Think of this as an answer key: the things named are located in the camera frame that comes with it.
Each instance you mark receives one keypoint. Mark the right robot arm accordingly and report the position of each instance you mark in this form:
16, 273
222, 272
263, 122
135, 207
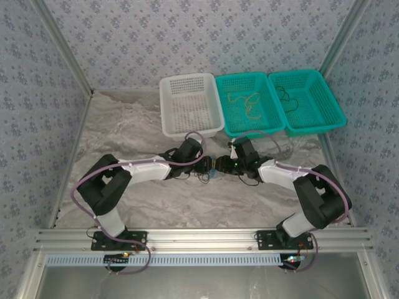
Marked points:
280, 174

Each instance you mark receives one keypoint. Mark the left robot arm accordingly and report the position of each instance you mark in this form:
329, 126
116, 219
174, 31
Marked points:
146, 169

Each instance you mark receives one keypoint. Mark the teal plastic basket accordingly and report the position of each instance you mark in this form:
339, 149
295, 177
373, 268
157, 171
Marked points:
268, 102
318, 102

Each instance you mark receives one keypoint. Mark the white plastic basket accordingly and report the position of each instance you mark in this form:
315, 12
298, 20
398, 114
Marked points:
187, 87

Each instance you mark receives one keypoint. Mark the grey metal panel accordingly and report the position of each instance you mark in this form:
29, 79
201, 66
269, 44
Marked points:
202, 283

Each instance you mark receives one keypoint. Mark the horizontal aluminium frame rail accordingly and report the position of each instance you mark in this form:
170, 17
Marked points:
202, 240

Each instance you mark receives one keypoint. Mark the aluminium table side rail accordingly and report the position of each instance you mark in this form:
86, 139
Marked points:
327, 149
73, 155

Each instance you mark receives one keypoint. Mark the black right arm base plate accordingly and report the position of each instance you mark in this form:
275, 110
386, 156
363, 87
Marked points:
265, 243

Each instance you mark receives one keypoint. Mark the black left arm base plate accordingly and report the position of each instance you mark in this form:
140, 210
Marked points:
140, 241

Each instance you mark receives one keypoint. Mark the aluminium corner post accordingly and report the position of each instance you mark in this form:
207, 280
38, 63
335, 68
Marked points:
64, 46
345, 37

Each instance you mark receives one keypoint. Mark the aluminium lower frame rail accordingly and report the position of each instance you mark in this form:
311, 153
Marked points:
29, 277
372, 277

